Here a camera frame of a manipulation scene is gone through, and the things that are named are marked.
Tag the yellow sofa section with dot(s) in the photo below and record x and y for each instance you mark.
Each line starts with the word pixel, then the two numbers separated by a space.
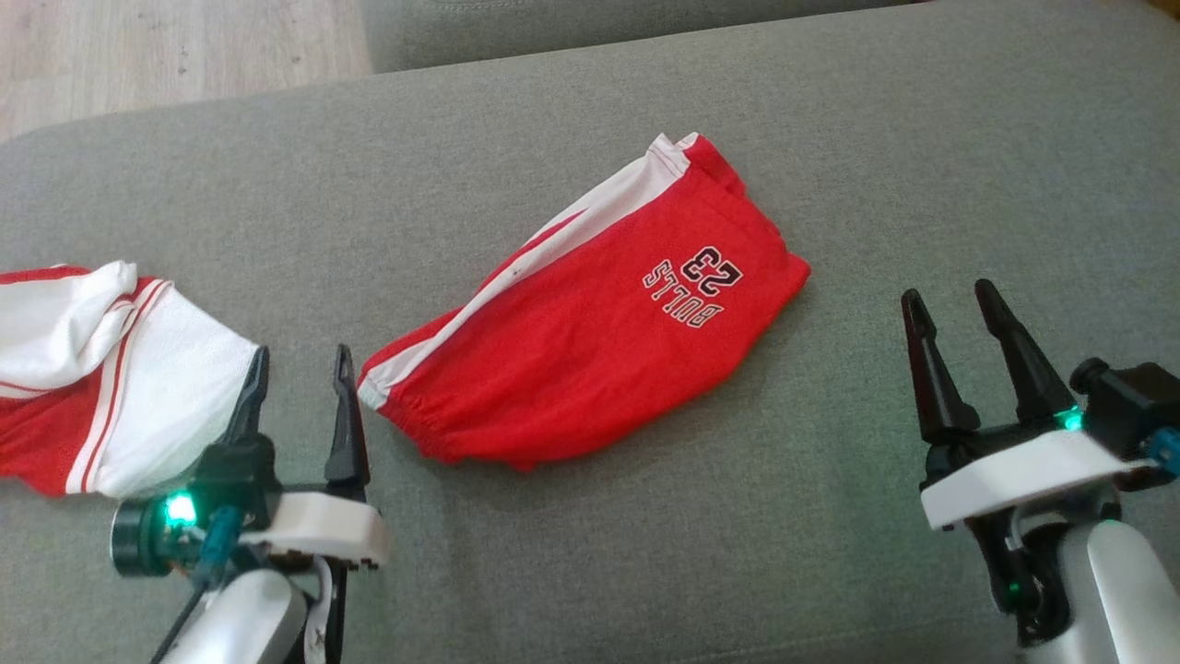
pixel 1166 5

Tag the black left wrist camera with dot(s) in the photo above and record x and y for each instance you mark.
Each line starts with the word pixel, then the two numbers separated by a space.
pixel 138 544

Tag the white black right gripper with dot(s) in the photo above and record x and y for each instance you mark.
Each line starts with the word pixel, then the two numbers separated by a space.
pixel 1014 470

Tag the grey fabric sofa seat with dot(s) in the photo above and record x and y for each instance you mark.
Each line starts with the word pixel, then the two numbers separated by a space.
pixel 830 138

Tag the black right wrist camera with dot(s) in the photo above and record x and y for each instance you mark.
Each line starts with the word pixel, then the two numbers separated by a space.
pixel 1138 397

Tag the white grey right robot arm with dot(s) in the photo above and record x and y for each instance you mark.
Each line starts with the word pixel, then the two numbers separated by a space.
pixel 1115 590

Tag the red Bulls 23 shorts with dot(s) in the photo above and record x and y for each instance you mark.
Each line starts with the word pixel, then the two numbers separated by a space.
pixel 590 350

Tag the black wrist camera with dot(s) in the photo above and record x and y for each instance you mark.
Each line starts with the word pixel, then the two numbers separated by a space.
pixel 138 544
pixel 1138 397

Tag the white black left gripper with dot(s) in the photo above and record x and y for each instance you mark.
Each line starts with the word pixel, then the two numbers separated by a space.
pixel 323 530

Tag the large grey sofa cushion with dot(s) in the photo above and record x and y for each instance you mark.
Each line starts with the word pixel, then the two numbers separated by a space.
pixel 599 28

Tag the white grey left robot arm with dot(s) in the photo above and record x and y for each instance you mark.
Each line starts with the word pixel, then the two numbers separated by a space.
pixel 240 618

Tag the red and white jersey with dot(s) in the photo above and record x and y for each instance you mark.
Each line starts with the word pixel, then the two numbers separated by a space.
pixel 157 387

